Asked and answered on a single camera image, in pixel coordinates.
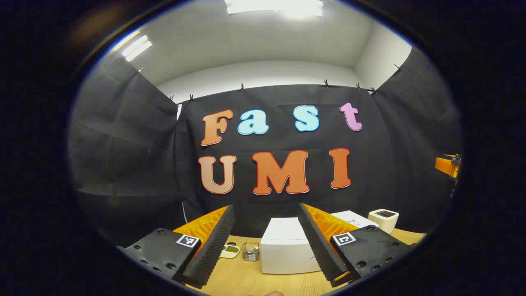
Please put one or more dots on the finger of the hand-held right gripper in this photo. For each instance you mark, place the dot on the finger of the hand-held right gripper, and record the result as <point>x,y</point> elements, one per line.
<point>446,164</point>

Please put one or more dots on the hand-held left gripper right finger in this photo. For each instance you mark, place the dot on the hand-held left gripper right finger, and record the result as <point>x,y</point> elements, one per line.
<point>320,246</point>

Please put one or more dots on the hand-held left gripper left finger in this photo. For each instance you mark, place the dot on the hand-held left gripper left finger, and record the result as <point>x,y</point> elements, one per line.
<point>213,250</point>

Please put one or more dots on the white microwave oven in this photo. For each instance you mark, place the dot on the white microwave oven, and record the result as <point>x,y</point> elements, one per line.
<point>283,250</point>

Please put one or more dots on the white divided dish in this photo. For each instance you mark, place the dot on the white divided dish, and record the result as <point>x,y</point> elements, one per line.
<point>230,250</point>

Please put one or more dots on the white toaster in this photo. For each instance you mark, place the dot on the white toaster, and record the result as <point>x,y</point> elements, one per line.
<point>382,222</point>

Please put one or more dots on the black backdrop cloth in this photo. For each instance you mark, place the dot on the black backdrop cloth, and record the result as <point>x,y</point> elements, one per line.
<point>123,144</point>

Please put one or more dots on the narrow ceiling light panel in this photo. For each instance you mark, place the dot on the narrow ceiling light panel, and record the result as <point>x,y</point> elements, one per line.
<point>137,48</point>

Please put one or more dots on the wide ceiling light panel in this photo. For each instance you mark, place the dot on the wide ceiling light panel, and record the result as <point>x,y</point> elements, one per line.
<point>271,6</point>

